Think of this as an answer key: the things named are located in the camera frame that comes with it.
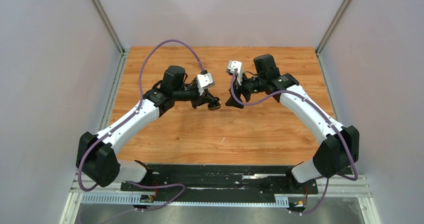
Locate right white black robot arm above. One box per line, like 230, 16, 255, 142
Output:
226, 54, 360, 193

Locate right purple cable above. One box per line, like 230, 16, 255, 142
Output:
229, 70, 359, 215

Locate aluminium frame rail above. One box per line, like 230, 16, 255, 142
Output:
72, 165, 371, 202

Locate black earbud case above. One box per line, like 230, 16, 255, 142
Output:
207, 101, 221, 111

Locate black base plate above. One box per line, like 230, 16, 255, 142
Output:
88, 163, 353, 206

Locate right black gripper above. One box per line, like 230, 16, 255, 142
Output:
225, 72, 266, 109

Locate grey slotted cable duct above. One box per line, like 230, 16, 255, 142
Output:
81, 194, 290, 207

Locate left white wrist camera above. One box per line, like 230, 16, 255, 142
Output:
196, 73, 215, 95

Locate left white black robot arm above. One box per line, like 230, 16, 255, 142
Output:
75, 66, 221, 191

